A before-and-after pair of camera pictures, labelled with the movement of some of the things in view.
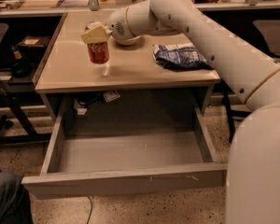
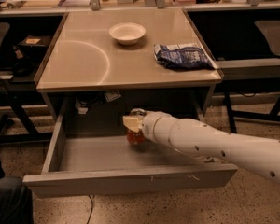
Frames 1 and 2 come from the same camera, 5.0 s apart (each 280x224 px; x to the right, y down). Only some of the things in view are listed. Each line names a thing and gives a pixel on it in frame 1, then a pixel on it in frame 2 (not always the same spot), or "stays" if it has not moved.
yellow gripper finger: x=96 y=35 to x=133 y=122
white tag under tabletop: x=110 y=96 stays
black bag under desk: x=21 y=65 stays
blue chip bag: x=185 y=56 stays
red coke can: x=99 y=52 to x=135 y=137
